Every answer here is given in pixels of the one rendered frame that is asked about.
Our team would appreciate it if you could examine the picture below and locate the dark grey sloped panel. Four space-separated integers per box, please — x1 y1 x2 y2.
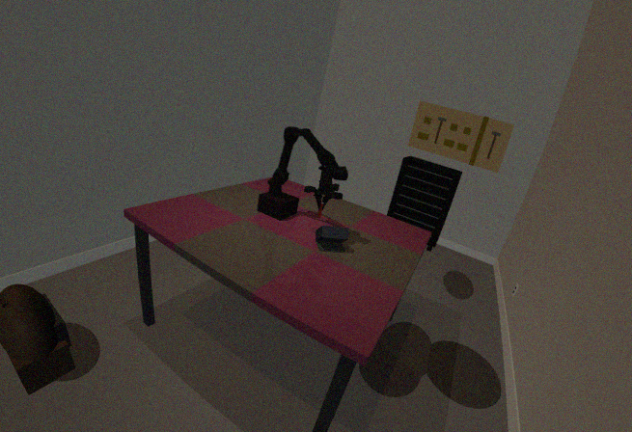
316 226 348 253

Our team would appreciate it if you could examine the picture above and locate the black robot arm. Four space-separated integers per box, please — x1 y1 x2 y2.
266 126 348 198

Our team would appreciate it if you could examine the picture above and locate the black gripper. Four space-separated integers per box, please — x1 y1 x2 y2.
304 177 343 210

